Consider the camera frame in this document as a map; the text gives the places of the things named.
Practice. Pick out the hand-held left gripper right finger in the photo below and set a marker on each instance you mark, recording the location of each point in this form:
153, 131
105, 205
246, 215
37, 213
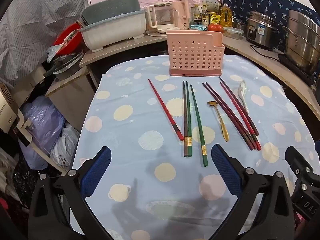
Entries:
225, 167

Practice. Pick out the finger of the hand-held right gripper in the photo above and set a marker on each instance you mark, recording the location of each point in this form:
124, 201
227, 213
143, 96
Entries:
298, 160

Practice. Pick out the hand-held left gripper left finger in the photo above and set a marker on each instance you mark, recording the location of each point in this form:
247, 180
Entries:
96, 172

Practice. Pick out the maroon chopstick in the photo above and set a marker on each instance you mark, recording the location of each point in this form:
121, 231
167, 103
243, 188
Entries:
226, 115
233, 117

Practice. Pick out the bright red chopstick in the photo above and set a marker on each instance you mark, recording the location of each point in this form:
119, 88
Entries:
240, 115

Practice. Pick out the green chopstick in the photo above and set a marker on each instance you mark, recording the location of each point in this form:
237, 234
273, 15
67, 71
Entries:
189, 120
198, 125

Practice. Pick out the brown chopstick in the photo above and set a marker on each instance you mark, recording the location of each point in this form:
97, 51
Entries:
185, 120

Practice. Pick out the red chopstick with black band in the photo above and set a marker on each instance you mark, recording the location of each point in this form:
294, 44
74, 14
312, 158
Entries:
165, 108

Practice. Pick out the pink perforated utensil holder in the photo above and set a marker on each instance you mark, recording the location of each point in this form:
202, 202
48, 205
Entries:
195, 55

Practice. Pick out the pink patterned clothing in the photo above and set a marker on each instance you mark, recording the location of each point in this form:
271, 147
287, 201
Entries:
307, 223

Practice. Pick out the white plastic bag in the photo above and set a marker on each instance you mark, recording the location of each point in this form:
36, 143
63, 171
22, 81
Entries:
65, 150

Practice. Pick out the gold metal spoon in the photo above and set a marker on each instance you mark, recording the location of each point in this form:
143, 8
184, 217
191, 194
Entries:
221, 122

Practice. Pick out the blue planet print tablecloth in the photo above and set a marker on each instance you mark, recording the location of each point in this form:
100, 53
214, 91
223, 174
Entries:
125, 135

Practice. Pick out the purple plastic bag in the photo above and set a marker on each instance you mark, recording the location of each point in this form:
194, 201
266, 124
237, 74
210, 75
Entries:
42, 127

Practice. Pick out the white ceramic spoon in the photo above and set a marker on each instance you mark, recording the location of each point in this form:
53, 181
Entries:
242, 90

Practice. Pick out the low wooden cabinet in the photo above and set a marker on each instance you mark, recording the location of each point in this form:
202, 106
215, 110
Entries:
67, 97

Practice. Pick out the black induction cooker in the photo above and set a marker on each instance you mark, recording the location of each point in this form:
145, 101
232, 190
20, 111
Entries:
295, 66

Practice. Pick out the wooden counter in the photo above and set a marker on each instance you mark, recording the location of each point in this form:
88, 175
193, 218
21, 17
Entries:
125, 46
262, 62

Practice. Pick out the black frying pan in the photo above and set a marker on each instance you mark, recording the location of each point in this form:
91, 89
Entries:
65, 66

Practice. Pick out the steel steamer pot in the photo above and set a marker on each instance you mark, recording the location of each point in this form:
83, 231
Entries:
302, 42

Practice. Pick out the translucent plastic bag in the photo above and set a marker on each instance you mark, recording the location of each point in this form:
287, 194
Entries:
53, 52

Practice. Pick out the glass food container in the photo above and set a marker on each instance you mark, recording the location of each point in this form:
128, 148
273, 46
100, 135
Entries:
232, 33

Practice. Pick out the steel rice cooker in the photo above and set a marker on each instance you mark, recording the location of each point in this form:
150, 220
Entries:
262, 30

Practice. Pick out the red plastic basin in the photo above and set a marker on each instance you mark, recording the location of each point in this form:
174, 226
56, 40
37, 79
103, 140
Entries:
62, 40

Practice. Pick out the red tomato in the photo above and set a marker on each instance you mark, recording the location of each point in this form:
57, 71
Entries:
215, 28

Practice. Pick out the blue snack packet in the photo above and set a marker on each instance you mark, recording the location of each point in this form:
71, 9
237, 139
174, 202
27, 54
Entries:
198, 28

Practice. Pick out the small steel pot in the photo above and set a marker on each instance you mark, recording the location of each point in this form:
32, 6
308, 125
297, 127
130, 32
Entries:
239, 25

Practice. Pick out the grey white dish drainer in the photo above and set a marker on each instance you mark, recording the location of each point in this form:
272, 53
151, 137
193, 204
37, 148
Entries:
112, 30

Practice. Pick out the yellow seasoning packet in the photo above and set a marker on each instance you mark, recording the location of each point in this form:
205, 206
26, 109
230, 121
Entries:
214, 19

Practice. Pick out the yellow cooking oil bottle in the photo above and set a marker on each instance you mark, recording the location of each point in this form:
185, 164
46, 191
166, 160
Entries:
226, 17

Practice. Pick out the dark vinegar bottle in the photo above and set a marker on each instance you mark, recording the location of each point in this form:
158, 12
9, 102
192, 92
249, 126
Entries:
205, 17

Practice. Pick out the dark soy sauce bottle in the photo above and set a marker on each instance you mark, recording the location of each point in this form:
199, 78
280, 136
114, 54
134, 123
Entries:
197, 16

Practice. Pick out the white glass kettle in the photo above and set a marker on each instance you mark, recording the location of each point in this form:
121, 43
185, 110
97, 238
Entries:
162, 17

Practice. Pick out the navy floral cloth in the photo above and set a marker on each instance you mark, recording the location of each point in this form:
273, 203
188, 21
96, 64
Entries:
262, 1

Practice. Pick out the grey striped cloth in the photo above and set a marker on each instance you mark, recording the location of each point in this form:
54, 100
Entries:
30, 22

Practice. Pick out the white green carton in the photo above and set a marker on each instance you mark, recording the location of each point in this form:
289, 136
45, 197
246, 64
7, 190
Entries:
209, 3

